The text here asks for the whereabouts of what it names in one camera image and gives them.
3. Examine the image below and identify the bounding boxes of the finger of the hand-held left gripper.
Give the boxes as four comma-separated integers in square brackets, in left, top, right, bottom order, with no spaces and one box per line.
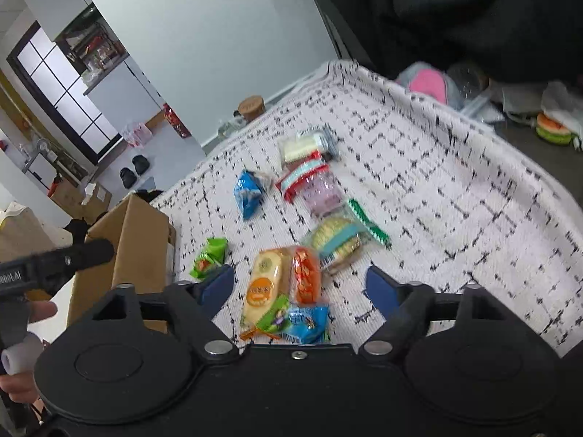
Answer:
[20,239,116,295]

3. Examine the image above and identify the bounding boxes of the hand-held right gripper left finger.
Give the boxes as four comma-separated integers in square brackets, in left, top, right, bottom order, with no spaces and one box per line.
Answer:
[67,264,240,360]

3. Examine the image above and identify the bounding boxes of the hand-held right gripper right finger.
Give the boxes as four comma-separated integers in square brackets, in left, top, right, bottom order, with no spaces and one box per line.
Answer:
[357,264,524,358]

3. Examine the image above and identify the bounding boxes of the green foil snack packet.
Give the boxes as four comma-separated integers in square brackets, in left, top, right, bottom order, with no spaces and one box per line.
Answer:
[189,237,228,280]

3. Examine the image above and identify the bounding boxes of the yellow bread packet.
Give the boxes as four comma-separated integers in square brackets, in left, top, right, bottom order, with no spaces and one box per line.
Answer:
[240,247,292,328]

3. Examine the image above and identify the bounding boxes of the cardboard box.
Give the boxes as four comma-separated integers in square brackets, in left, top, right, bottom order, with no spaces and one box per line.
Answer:
[67,193,176,333]

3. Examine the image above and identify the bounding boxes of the small green candy packet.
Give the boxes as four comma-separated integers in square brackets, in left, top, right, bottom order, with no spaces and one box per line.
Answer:
[239,296,292,342]

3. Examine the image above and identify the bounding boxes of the green-edged sandwich biscuit packet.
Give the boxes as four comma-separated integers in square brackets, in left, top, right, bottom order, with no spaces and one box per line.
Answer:
[303,198,392,276]

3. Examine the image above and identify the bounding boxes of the orange-red snack packet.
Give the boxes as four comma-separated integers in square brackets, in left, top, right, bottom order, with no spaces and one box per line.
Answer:
[289,246,322,306]

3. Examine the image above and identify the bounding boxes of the small light-blue snack packet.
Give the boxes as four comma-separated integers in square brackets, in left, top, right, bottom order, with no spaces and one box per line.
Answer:
[282,303,331,344]

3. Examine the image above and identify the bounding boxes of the blue snack packet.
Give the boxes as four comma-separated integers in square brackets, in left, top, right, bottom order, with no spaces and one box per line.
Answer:
[233,169,274,221]

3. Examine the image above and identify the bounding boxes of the person's left hand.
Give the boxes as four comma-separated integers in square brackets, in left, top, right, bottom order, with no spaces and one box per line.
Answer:
[0,301,58,413]

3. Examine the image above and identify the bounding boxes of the black garment with white buttons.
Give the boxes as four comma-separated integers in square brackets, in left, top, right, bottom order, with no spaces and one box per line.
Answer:
[63,218,90,244]

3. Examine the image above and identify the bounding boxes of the cream cloth-covered table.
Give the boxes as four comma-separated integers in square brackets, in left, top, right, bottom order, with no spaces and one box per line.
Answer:
[0,202,55,262]

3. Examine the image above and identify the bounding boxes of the small brown carton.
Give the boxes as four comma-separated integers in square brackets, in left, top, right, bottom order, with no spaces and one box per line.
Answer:
[79,182,112,224]
[48,177,85,210]

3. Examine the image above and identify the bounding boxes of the white sink unit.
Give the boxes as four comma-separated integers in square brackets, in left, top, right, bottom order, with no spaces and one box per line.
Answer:
[20,139,89,189]

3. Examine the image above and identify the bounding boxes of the red-edged teal striped snack packet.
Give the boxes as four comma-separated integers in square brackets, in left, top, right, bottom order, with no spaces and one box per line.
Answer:
[275,155,342,217]

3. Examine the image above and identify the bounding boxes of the pink plastic bag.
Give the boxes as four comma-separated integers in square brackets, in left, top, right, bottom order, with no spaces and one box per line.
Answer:
[121,121,153,146]

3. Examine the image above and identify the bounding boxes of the cream wafer packet blue ends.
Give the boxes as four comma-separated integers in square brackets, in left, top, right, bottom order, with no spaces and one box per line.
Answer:
[278,125,341,165]

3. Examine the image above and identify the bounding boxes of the black-framed glass door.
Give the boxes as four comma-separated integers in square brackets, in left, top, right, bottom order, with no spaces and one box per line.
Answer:
[7,22,124,165]

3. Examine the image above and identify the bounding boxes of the white base cabinet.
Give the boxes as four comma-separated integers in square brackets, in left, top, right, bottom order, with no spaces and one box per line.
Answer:
[86,59,165,137]

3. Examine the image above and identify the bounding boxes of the brown round lidded container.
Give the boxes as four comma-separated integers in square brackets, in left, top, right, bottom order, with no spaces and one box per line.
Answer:
[234,95,267,123]

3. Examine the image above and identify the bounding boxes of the cluttered kitchen shelf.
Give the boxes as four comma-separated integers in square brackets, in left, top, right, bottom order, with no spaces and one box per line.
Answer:
[57,2,130,89]

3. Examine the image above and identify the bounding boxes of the pink and grey cloth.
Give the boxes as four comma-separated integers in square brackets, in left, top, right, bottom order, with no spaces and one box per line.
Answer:
[396,61,463,110]

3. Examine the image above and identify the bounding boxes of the clear plastic bag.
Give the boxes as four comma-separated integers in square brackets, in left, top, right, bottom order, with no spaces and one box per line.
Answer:
[446,61,506,123]

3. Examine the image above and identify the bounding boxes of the burger-shaped plush toy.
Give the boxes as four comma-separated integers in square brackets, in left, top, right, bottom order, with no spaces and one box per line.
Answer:
[535,113,575,146]

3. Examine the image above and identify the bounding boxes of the white plastic bag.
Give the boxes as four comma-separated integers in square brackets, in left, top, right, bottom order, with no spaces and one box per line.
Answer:
[542,81,583,151]

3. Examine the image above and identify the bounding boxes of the black hanging coat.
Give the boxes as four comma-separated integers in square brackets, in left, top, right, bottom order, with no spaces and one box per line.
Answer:
[291,0,583,96]

